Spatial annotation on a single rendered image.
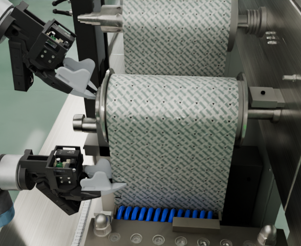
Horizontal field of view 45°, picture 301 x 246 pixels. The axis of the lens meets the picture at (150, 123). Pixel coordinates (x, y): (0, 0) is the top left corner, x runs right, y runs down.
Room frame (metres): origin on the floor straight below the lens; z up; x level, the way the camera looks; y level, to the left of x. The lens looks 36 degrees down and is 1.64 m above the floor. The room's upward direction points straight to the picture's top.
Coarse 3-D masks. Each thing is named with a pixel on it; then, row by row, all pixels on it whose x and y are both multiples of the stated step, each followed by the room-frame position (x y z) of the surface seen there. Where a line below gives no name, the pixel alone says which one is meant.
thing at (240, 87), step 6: (102, 84) 0.59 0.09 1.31; (240, 84) 0.58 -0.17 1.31; (102, 90) 0.57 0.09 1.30; (240, 90) 0.56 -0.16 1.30; (240, 96) 0.55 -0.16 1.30; (240, 102) 0.54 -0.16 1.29; (240, 108) 0.54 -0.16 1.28; (240, 114) 0.53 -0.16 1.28; (240, 120) 0.53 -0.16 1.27; (240, 126) 0.52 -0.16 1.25
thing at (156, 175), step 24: (120, 144) 0.54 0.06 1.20; (144, 144) 0.53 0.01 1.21; (120, 168) 0.54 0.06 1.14; (144, 168) 0.53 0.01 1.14; (168, 168) 0.53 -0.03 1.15; (192, 168) 0.52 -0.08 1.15; (216, 168) 0.52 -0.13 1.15; (120, 192) 0.54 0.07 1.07; (144, 192) 0.53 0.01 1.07; (168, 192) 0.53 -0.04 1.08; (192, 192) 0.52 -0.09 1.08; (216, 192) 0.52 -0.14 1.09
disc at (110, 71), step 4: (108, 68) 0.62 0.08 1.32; (108, 72) 0.60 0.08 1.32; (112, 72) 0.64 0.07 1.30; (108, 76) 0.60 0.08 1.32; (104, 80) 0.58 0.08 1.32; (108, 80) 0.60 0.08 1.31; (104, 84) 0.57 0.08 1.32; (104, 88) 0.56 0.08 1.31; (104, 92) 0.56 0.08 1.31; (104, 96) 0.55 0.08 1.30; (104, 100) 0.55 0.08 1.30; (104, 104) 0.54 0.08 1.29; (104, 108) 0.54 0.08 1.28; (104, 112) 0.54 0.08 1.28; (104, 116) 0.53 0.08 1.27; (104, 120) 0.53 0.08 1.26; (104, 124) 0.53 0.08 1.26; (104, 128) 0.53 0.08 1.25; (104, 132) 0.53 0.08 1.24; (104, 136) 0.53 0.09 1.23
